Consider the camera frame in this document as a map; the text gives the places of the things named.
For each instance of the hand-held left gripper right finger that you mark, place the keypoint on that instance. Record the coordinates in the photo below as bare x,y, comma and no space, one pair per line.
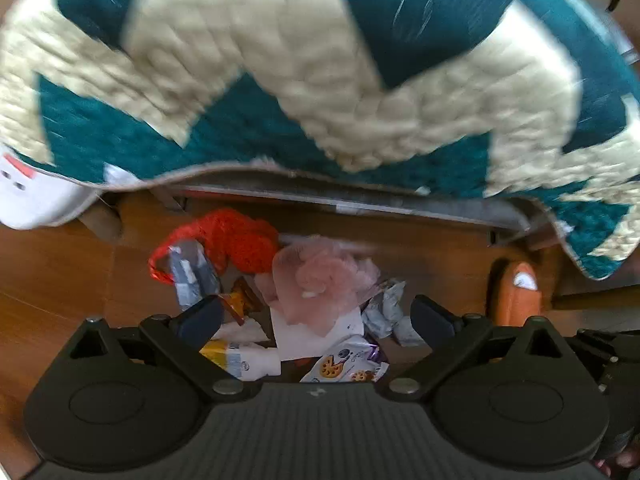
430,317

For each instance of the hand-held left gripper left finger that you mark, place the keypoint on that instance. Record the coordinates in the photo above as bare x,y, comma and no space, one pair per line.
200,317

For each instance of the orange-brown wrapper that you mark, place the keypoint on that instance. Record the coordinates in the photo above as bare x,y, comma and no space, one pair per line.
239,302

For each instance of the grey wrapper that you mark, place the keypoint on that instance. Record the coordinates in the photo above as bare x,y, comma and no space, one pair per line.
382,310
192,270

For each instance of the yellow and white packet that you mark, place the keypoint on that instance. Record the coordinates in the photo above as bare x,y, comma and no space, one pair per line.
245,360

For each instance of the red plastic bag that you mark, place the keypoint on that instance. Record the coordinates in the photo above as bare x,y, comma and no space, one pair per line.
240,237

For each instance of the purple cookie packet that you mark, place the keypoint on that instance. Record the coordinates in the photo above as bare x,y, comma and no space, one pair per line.
340,362

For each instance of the white paper sheet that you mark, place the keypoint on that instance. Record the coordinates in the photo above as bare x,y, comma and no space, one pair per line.
300,340

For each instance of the pink plastic bag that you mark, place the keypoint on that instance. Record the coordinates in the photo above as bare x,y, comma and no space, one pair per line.
320,280

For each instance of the orange slipper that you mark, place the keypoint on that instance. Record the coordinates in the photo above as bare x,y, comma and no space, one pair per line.
515,295

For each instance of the bed leg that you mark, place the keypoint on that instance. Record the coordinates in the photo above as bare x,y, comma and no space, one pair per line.
102,222

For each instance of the white cloth with red mark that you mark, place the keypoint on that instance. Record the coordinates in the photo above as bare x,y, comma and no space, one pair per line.
40,200

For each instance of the teal and cream quilt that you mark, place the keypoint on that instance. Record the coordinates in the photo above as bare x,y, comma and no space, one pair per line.
425,25

